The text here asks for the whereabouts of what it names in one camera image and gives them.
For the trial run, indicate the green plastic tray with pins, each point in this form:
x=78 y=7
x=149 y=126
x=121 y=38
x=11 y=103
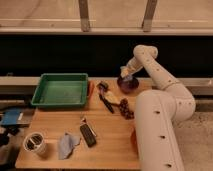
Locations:
x=61 y=90

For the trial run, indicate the orange carrot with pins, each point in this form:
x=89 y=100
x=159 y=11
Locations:
x=90 y=89

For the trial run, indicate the orange bowl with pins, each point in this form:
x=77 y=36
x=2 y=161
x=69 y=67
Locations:
x=134 y=141

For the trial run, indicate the purple bowl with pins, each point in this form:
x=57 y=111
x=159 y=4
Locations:
x=127 y=86

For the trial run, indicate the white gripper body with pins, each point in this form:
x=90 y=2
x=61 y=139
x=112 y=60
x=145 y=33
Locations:
x=134 y=66

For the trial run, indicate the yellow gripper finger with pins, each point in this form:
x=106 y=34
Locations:
x=124 y=71

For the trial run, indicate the blue box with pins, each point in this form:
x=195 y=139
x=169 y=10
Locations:
x=11 y=117

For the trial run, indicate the blue sponge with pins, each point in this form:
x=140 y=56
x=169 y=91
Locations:
x=128 y=78

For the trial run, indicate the black remote control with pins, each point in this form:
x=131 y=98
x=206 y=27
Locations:
x=88 y=135

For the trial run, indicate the bunch of dark grapes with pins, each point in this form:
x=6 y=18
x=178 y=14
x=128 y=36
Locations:
x=125 y=111

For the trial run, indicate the blue grey cloth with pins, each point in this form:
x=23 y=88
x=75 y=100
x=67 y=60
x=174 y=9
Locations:
x=66 y=145

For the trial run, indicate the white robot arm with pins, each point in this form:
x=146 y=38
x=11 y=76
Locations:
x=155 y=110

